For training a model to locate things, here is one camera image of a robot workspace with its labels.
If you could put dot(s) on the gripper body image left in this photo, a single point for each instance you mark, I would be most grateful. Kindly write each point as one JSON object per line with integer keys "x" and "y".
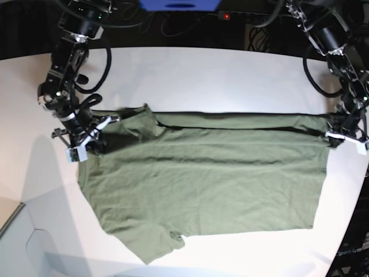
{"x": 74, "y": 120}

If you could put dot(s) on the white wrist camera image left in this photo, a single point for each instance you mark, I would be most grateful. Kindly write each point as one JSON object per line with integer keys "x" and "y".
{"x": 88, "y": 140}

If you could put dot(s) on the blue box at top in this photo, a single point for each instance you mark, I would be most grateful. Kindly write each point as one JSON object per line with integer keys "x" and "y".
{"x": 179, "y": 5}

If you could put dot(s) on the grey panel at corner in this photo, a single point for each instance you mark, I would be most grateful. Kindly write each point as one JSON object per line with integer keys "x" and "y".
{"x": 21, "y": 251}

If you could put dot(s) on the black power strip red light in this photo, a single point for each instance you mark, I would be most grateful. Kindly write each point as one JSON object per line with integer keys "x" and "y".
{"x": 242, "y": 17}

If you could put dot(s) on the green t-shirt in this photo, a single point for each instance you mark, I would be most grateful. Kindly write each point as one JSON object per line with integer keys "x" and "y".
{"x": 166, "y": 176}

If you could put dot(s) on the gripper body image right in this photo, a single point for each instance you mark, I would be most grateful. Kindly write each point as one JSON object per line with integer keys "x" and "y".
{"x": 353, "y": 124}

